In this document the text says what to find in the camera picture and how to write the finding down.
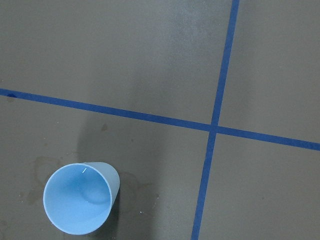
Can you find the light blue plastic cup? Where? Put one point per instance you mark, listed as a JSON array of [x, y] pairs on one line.
[[78, 197]]

